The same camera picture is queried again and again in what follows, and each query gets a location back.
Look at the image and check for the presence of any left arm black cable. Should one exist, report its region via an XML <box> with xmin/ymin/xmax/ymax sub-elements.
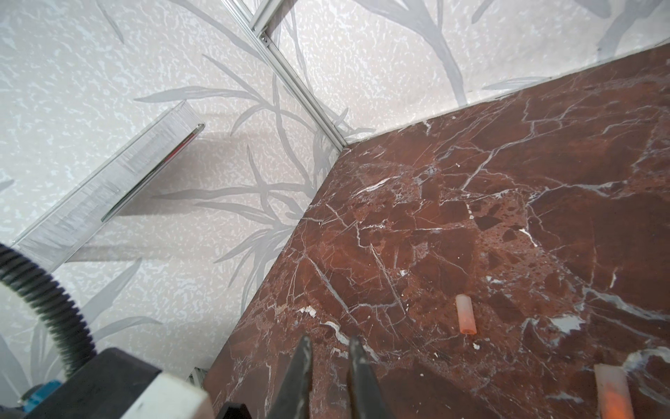
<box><xmin>0</xmin><ymin>242</ymin><xmax>98</xmax><ymax>378</ymax></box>

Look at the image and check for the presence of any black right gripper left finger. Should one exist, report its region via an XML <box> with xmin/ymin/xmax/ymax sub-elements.
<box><xmin>267</xmin><ymin>335</ymin><xmax>313</xmax><ymax>419</ymax></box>

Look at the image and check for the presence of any translucent pen cap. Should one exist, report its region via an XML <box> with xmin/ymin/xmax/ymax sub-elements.
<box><xmin>455</xmin><ymin>294</ymin><xmax>477</xmax><ymax>335</ymax></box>
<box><xmin>594</xmin><ymin>364</ymin><xmax>634</xmax><ymax>419</ymax></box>

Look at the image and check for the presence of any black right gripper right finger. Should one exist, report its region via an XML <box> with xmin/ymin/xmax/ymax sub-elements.
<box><xmin>347</xmin><ymin>337</ymin><xmax>394</xmax><ymax>419</ymax></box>

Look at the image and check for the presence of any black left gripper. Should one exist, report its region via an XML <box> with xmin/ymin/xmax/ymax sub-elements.
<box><xmin>216</xmin><ymin>402</ymin><xmax>251</xmax><ymax>419</ymax></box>

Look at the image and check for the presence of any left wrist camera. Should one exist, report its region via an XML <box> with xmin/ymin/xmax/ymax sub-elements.
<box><xmin>24</xmin><ymin>348</ymin><xmax>215</xmax><ymax>418</ymax></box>

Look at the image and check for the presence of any clear plastic wall tray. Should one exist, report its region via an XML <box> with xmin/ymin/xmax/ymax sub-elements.
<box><xmin>12</xmin><ymin>101</ymin><xmax>206</xmax><ymax>272</ymax></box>

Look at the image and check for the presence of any aluminium cage frame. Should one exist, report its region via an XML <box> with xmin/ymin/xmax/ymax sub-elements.
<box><xmin>223</xmin><ymin>0</ymin><xmax>347</xmax><ymax>152</ymax></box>

